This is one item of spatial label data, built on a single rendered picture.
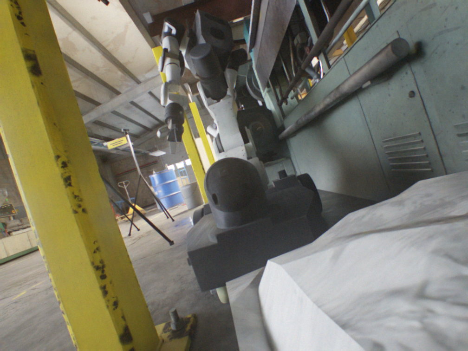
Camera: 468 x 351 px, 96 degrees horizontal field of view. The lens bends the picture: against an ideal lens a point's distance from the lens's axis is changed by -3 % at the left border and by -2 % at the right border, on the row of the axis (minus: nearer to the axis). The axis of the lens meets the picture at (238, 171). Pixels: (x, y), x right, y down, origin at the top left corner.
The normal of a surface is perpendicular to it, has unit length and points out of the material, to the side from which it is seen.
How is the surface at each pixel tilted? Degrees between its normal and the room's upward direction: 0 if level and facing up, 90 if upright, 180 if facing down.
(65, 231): 90
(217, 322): 0
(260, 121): 86
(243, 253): 90
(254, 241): 90
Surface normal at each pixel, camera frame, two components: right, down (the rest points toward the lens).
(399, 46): 0.01, 0.00
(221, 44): 0.47, -0.33
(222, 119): -0.20, -0.31
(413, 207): -0.39, -0.92
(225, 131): -0.26, -0.51
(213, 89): 0.23, 0.83
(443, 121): -0.95, 0.33
